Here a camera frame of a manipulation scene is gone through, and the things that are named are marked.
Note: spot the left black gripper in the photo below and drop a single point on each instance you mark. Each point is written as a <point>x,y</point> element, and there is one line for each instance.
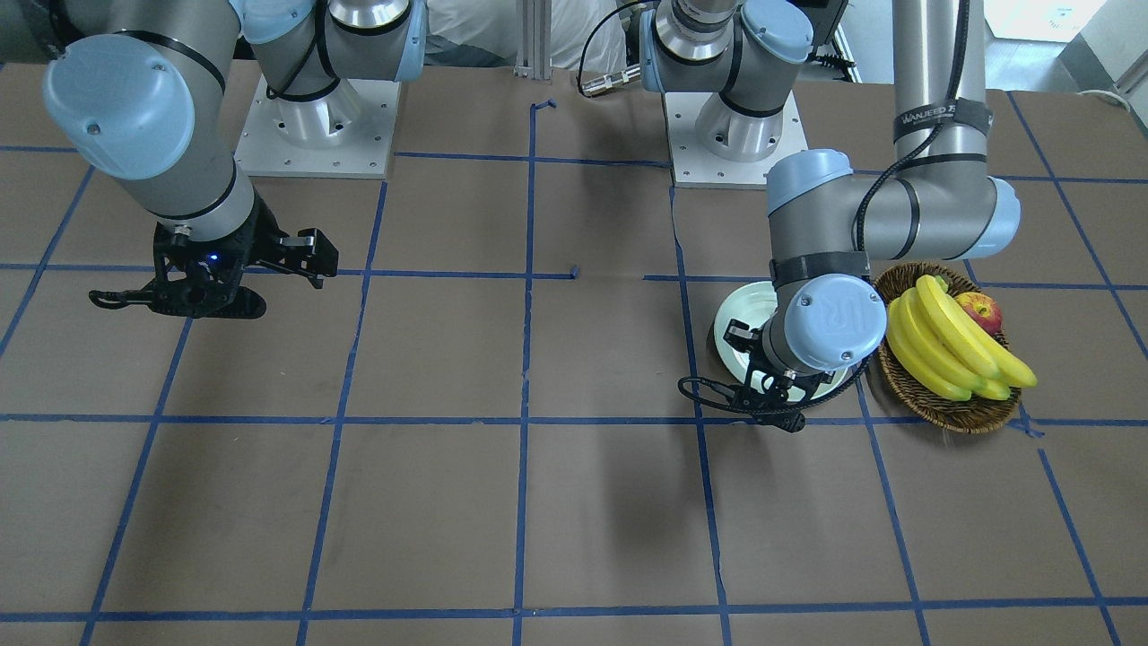
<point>743,340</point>

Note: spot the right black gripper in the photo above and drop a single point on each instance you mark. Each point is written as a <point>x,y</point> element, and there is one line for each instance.
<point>254,240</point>

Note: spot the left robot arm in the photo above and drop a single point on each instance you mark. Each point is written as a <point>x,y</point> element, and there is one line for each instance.
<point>936,201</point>

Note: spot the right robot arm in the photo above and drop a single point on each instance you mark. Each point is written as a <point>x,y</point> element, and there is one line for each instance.
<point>138,87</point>

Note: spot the light green plate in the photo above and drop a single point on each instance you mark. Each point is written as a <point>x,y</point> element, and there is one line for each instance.
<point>754,304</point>

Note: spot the yellow banana bunch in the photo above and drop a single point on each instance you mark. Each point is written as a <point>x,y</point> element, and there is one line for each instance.
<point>946,351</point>

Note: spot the red yellow apple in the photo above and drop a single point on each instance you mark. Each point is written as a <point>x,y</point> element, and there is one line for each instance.
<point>983,309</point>

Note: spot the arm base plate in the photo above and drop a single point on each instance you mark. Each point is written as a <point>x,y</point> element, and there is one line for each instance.
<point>700,135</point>
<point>345,135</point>

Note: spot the aluminium frame post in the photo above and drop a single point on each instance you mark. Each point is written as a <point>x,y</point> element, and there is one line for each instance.
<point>533,57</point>

